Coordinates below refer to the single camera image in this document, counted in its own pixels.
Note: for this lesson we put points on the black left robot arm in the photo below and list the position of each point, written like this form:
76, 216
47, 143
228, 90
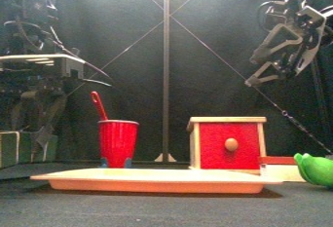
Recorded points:
30, 13

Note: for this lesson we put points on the cream rectangular plate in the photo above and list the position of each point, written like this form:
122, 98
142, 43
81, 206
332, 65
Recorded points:
152, 180

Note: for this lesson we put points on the red plastic spoon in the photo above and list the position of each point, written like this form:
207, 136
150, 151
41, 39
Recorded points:
98, 104

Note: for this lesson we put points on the red plastic cup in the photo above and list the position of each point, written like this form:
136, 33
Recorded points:
118, 143

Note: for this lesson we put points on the blue toy object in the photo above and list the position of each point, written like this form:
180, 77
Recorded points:
105, 163

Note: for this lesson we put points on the wooden box with red drawer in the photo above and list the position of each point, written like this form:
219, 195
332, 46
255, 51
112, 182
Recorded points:
228, 143

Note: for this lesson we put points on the green toy vegetable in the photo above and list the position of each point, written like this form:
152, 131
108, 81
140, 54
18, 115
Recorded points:
316, 169

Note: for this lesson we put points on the vertical metal frame pole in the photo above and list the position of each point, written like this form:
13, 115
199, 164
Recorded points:
166, 75

